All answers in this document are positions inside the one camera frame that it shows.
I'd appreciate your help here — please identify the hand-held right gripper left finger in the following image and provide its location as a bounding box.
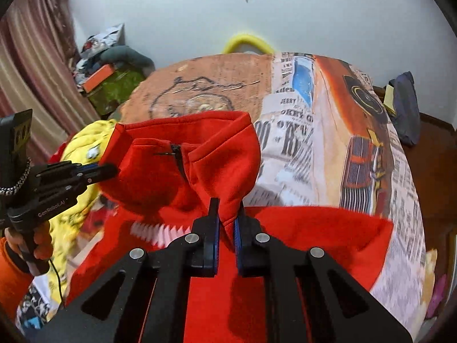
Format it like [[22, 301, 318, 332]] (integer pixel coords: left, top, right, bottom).
[[34, 197, 221, 343]]

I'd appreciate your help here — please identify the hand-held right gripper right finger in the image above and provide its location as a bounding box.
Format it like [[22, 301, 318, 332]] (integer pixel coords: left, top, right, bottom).
[[234, 205, 413, 343]]

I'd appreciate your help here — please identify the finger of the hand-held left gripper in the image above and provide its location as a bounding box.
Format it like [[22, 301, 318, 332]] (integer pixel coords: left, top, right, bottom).
[[53, 166, 119, 201], [36, 162, 103, 180]]

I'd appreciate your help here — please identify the red zip jacket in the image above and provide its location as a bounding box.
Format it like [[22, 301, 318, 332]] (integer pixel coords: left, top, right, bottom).
[[50, 111, 393, 343]]

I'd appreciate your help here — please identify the person's left forearm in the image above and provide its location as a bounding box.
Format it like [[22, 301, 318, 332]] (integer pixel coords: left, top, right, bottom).
[[0, 238, 34, 322]]

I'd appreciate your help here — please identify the pile of clothes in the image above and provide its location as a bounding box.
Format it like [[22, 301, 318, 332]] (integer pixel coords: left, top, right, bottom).
[[73, 23, 125, 86]]

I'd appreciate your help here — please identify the person's left hand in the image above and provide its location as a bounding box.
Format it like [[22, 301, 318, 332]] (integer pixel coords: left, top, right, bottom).
[[5, 220, 53, 262]]

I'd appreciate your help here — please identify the yellow cartoon blanket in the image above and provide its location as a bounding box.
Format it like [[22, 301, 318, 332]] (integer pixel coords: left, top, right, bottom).
[[46, 119, 118, 294]]

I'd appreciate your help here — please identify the green patterned cloth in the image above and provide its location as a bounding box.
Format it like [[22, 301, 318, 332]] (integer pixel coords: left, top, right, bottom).
[[87, 68, 145, 117]]

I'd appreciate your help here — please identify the orange box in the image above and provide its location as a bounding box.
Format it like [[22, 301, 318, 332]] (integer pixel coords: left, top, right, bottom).
[[81, 65, 115, 93]]

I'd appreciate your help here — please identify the striped pink curtain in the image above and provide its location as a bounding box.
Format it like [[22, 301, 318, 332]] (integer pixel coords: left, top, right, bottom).
[[0, 0, 101, 158]]

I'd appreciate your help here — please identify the grey cushion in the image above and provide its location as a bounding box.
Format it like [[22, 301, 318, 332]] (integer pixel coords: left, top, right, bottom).
[[100, 46, 156, 77]]

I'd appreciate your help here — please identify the bed with newspaper print cover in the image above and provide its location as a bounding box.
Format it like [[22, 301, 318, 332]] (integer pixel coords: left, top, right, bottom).
[[14, 53, 438, 333]]

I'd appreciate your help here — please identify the yellow foam tube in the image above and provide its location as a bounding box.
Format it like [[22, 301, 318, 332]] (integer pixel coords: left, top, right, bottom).
[[223, 33, 274, 55]]

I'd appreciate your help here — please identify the yellow notepad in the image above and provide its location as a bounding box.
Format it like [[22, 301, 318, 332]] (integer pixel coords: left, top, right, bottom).
[[384, 85, 395, 115]]

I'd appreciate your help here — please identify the grey backpack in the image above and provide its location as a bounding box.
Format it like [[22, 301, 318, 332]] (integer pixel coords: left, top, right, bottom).
[[387, 71, 421, 146]]

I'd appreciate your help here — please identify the black white braided cord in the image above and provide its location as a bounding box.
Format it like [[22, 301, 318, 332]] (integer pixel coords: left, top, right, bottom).
[[0, 157, 31, 196]]

